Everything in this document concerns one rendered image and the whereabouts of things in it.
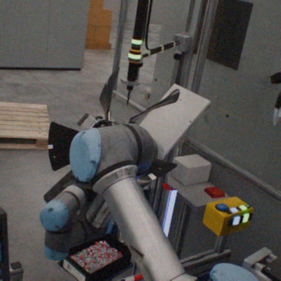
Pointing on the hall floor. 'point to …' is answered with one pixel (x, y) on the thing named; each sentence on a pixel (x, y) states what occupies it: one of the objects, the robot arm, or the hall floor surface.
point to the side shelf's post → (181, 229)
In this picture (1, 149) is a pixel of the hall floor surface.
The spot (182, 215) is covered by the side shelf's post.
